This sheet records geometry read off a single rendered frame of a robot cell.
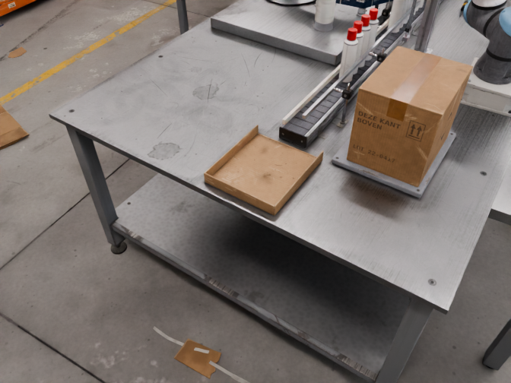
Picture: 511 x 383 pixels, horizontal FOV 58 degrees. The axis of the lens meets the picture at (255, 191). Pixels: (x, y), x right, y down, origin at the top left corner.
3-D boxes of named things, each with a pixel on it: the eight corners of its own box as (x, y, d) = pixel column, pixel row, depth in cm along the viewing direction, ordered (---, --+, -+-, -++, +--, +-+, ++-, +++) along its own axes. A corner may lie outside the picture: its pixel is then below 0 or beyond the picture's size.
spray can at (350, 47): (341, 75, 181) (349, 24, 166) (353, 79, 179) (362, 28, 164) (336, 80, 178) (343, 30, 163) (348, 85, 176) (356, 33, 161)
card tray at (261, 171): (257, 133, 163) (257, 124, 160) (322, 159, 152) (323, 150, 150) (204, 182, 145) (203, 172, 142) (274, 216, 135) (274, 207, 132)
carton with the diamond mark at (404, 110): (382, 114, 167) (397, 45, 148) (448, 136, 158) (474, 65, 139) (345, 159, 149) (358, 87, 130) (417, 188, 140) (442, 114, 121)
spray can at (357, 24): (347, 68, 185) (354, 17, 170) (359, 71, 183) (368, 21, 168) (341, 73, 182) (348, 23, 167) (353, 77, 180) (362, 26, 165)
